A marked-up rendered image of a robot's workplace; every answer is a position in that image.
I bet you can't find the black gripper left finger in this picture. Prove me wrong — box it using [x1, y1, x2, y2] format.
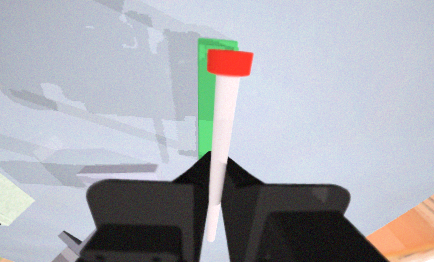
[86, 151, 211, 262]

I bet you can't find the white pin with red cap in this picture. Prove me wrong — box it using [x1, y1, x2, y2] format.
[206, 49, 253, 242]

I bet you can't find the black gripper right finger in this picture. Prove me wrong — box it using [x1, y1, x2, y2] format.
[220, 157, 351, 262]

